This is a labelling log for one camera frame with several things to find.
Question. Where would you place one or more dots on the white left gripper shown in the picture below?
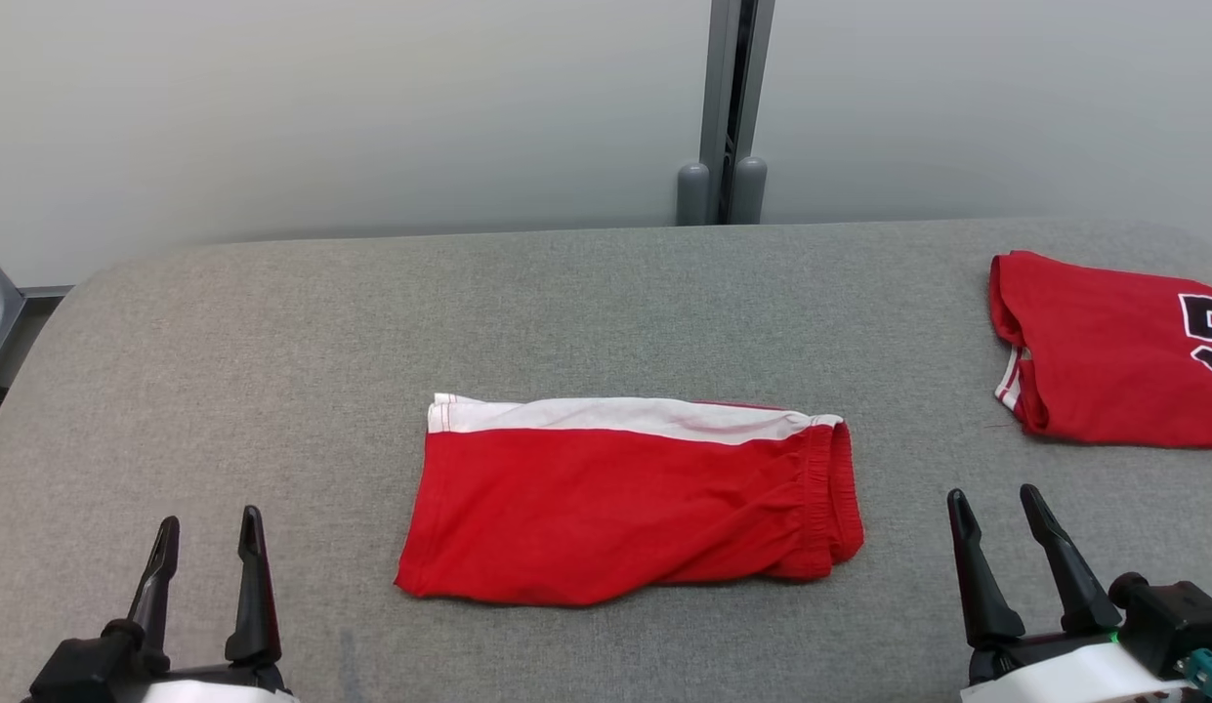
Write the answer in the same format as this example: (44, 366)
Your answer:
(215, 685)

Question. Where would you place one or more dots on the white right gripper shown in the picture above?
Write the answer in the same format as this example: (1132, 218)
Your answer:
(1055, 674)

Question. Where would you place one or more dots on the red jersey with white sleeves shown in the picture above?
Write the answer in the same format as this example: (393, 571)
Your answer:
(1104, 361)

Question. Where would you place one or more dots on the red shorts with white stripe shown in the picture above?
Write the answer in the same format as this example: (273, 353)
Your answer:
(615, 517)

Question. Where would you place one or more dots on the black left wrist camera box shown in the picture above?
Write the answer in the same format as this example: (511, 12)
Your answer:
(88, 669)

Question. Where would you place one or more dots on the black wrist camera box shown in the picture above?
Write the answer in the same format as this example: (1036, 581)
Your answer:
(88, 669)
(1172, 620)

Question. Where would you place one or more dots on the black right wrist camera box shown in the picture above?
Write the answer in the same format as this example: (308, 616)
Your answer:
(1172, 620)

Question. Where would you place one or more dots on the grey cylindrical post cap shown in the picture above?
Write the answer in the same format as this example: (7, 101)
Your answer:
(749, 190)
(693, 195)

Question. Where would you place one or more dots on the grey partition post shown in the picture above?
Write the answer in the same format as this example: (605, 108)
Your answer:
(737, 88)

